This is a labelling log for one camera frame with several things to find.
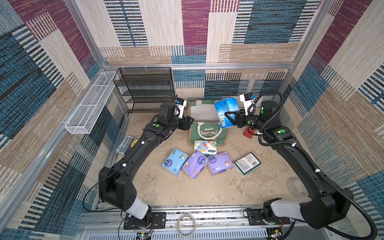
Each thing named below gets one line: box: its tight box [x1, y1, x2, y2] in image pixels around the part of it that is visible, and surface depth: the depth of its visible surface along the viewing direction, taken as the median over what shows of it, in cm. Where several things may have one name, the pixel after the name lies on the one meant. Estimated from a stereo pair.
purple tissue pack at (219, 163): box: [206, 151, 235, 176], surface depth 89 cm
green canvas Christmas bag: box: [188, 100, 228, 147], surface depth 96 cm
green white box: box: [233, 152, 263, 179], surface depth 88 cm
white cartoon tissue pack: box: [194, 140, 218, 157], surface depth 95 cm
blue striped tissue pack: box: [215, 97, 240, 129], surface depth 70 cm
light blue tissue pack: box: [161, 148, 189, 177], surface depth 89 cm
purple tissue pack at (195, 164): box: [181, 149, 210, 179], surface depth 86 cm
